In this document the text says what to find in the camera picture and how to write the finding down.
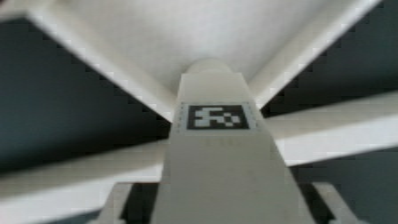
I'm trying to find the white front barrier rail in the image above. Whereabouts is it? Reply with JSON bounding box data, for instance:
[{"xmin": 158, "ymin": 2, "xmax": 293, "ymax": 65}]
[{"xmin": 0, "ymin": 91, "xmax": 398, "ymax": 224}]

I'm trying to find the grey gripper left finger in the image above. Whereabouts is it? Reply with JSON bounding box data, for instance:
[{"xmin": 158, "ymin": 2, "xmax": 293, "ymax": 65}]
[{"xmin": 87, "ymin": 182, "xmax": 164, "ymax": 224}]

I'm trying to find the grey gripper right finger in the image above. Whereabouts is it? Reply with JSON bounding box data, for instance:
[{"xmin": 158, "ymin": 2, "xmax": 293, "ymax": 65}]
[{"xmin": 299, "ymin": 182, "xmax": 370, "ymax": 224}]

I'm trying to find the white desk leg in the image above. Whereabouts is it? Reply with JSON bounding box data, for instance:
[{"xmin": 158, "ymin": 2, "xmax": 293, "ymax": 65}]
[{"xmin": 151, "ymin": 59, "xmax": 315, "ymax": 224}]

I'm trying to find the white desk top tray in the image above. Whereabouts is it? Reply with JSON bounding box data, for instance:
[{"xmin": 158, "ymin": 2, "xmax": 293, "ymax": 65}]
[{"xmin": 0, "ymin": 0, "xmax": 382, "ymax": 118}]

